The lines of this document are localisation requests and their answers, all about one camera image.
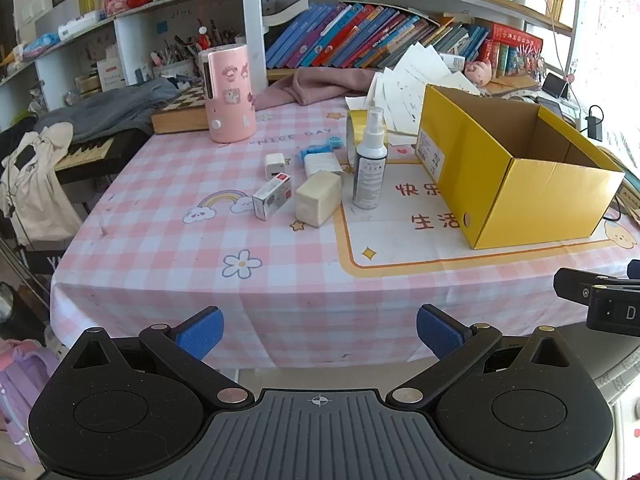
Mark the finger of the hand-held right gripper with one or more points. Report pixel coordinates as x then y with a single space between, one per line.
634 270
572 284

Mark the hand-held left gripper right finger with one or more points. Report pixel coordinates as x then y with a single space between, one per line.
440 332

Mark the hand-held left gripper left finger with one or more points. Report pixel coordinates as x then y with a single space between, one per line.
200 335

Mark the yellow cardboard box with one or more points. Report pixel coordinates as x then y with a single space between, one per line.
480 175

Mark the small white red box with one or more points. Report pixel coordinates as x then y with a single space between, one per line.
272 197

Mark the beige soap bar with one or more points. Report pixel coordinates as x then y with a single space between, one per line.
317 197

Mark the white spray bottle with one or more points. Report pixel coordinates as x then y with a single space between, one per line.
369 165

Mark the gold tape roll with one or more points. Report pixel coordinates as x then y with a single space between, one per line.
352 135

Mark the black power adapter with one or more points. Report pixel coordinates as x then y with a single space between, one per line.
594 125

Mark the small white charger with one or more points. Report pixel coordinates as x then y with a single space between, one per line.
275 165

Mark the purple backpack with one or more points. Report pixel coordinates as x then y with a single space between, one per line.
20 395

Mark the small standing screen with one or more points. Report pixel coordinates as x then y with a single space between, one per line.
555 85

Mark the electric piano keyboard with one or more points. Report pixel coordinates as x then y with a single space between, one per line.
95 155

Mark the beige jacket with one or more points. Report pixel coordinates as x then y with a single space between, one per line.
35 190

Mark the wooden chessboard box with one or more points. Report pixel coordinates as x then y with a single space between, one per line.
177 115

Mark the pink plush pig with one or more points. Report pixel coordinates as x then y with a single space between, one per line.
479 72

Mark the pink cylinder appliance with stickers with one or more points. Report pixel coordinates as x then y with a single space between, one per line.
230 95

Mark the red boxed book set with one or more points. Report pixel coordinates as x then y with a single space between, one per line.
512 47

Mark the grey clothing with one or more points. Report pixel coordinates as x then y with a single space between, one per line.
110 107

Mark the pile of white papers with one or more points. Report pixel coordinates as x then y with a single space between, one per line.
405 90

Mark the pen holder with pens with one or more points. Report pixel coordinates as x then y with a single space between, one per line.
175 62

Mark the pink cloth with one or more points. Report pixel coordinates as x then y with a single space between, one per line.
320 85

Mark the row of colourful books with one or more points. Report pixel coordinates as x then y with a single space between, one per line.
350 35

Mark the white shelf unit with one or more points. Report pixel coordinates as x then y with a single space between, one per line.
252 10

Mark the blue packet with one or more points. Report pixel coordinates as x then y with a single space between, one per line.
40 45

